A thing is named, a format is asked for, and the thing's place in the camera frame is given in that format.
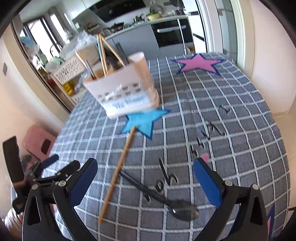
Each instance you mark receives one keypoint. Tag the black handled steel spoon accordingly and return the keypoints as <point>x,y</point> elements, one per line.
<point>122,54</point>

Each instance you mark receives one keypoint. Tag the white perforated storage rack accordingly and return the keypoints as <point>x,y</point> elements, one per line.
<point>74,67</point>

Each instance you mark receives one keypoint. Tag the black range hood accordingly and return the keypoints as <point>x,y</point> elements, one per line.
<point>108,10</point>

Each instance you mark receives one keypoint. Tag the beige plastic utensil holder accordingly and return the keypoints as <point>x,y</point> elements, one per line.
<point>127,90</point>

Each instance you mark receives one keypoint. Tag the cardboard box on floor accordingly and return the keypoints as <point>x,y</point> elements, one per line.
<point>190,49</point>

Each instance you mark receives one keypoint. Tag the black wok pan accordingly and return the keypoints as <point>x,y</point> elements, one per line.
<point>116,27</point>

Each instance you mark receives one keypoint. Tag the built-in black oven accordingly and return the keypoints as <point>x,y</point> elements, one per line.
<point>172,32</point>

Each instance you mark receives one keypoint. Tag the grey checkered tablecloth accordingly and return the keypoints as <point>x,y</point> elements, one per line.
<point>222,115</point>

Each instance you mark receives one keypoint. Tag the pink star sticker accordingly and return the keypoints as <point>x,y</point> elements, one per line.
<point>198,61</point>

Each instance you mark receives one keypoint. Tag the yellow green bowl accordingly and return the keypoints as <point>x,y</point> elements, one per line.
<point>152,17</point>

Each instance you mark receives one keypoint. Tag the pink plastic stool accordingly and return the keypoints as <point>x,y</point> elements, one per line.
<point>38,142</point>

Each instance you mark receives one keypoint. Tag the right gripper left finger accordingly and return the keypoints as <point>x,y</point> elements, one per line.
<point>39,222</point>

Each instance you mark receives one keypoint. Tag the person's left hand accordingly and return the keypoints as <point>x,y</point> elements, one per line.
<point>14,223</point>

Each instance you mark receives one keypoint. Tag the wooden chopstick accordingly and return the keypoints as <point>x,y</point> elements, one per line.
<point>112,50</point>
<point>102,54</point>
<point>116,173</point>

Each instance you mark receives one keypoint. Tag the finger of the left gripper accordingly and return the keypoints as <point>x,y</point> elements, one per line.
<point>49,161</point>
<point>68,170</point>

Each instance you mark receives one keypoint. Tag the blue star sticker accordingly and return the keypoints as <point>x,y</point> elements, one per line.
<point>144,122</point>

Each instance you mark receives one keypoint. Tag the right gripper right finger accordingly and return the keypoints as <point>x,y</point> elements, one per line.
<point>251,220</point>

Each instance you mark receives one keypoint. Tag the yellow oil bottle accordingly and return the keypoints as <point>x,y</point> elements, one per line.
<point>69,87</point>

